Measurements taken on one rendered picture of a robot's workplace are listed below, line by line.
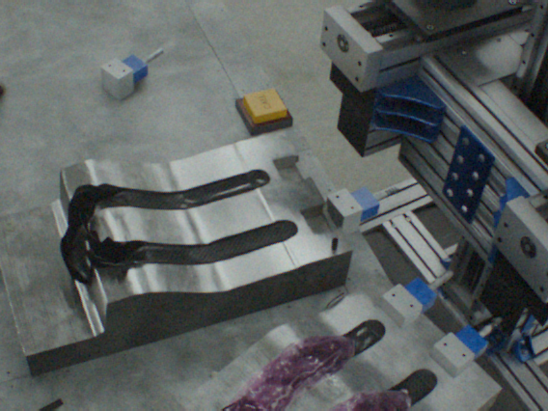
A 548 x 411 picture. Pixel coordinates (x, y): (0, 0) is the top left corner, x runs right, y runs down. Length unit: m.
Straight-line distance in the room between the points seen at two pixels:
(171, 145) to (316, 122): 1.26
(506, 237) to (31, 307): 0.70
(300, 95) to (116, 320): 1.72
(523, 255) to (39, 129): 0.86
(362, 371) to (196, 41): 0.81
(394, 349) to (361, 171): 1.43
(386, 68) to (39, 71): 0.66
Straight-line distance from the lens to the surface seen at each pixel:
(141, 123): 1.62
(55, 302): 1.31
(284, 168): 1.46
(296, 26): 3.14
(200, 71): 1.72
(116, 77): 1.63
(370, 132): 1.66
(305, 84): 2.91
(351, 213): 1.43
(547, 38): 1.52
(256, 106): 1.60
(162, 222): 1.33
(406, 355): 1.29
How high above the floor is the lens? 1.94
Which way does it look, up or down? 49 degrees down
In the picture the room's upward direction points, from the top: 6 degrees clockwise
